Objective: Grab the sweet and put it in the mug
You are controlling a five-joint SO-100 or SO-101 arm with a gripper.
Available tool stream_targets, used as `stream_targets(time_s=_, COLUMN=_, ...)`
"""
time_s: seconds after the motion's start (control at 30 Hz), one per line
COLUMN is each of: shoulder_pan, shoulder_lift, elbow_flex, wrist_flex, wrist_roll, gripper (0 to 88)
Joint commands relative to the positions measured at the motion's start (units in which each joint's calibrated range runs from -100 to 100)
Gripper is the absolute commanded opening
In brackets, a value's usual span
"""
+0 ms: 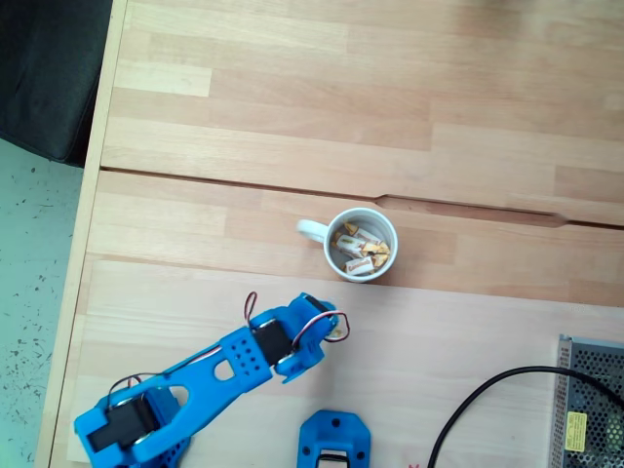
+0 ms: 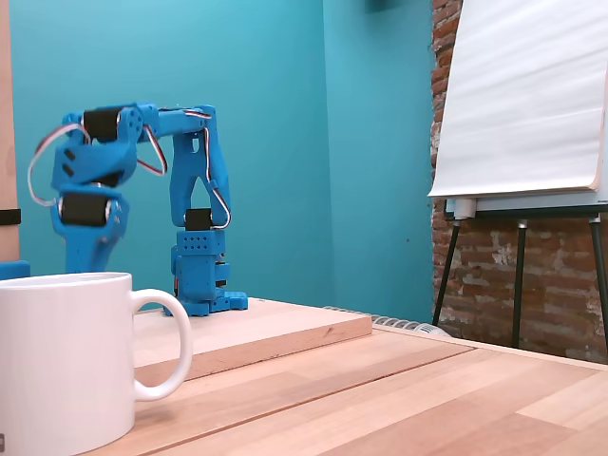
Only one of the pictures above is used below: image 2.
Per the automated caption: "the white ceramic mug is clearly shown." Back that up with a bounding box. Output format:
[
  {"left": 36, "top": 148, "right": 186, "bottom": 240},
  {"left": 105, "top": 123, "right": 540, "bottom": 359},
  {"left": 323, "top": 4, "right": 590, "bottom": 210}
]
[{"left": 0, "top": 271, "right": 194, "bottom": 456}]

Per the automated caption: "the pale wooden base board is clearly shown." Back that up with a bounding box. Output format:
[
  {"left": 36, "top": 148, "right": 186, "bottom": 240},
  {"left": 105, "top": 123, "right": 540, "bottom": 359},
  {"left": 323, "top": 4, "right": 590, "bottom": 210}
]
[{"left": 132, "top": 296, "right": 374, "bottom": 381}]

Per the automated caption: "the black flip chart easel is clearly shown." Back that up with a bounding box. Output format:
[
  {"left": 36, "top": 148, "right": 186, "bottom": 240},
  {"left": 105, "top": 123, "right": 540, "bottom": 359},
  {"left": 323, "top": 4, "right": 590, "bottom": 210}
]
[{"left": 430, "top": 189, "right": 608, "bottom": 365}]

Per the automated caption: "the white flip chart paper pad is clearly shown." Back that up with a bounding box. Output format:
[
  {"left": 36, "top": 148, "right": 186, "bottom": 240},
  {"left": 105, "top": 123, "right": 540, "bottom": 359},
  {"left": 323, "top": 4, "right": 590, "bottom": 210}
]
[{"left": 427, "top": 0, "right": 608, "bottom": 200}]

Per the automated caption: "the red white gripper servo cable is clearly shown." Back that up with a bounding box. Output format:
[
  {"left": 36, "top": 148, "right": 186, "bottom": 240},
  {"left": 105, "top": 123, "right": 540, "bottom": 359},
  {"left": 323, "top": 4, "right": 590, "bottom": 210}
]
[{"left": 27, "top": 123, "right": 91, "bottom": 206}]

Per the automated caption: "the blue printed mount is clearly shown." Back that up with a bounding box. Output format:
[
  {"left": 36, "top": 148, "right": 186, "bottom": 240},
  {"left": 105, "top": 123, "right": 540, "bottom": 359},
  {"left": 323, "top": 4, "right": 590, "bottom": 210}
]
[{"left": 0, "top": 259, "right": 30, "bottom": 281}]

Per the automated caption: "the red white wrist servo cable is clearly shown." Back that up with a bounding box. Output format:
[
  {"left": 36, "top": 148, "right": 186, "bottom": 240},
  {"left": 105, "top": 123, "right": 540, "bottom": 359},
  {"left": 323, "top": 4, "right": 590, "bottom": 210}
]
[{"left": 136, "top": 123, "right": 169, "bottom": 178}]

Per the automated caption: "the wooden post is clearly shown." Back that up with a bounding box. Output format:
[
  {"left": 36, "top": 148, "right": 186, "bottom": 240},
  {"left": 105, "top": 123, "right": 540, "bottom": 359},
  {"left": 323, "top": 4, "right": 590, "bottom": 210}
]
[{"left": 0, "top": 0, "right": 21, "bottom": 263}]

